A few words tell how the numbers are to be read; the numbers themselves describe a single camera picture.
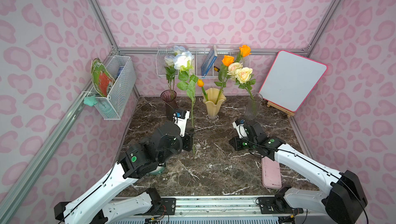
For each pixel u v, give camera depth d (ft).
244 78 2.18
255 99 3.18
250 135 2.07
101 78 2.45
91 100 2.04
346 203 1.28
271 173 2.63
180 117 1.67
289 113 3.48
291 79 2.94
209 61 2.90
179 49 2.75
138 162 1.30
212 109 3.05
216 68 3.19
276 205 2.16
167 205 2.42
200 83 2.66
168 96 3.21
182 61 1.70
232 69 2.41
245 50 2.75
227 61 2.68
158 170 2.66
